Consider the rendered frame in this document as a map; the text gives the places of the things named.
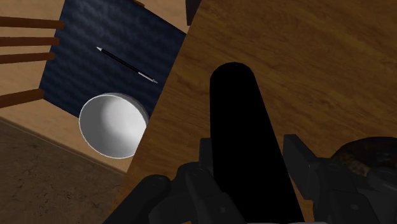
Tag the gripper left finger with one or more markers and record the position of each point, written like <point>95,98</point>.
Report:
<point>192,192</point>

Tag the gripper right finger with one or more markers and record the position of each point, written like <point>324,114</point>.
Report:
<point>338,192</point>

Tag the dark patterned plate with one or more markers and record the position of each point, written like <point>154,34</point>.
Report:
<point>366,150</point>

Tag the white bowl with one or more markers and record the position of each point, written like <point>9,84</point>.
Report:
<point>114,127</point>

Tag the brown wooden table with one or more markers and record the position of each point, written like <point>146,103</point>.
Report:
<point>310,62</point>

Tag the black and silver pen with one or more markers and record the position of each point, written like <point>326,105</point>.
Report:
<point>124,63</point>

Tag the dark blue rug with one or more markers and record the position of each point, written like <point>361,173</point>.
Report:
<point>93,24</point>

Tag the brown wooden chair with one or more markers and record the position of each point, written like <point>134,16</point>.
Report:
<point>31,23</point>

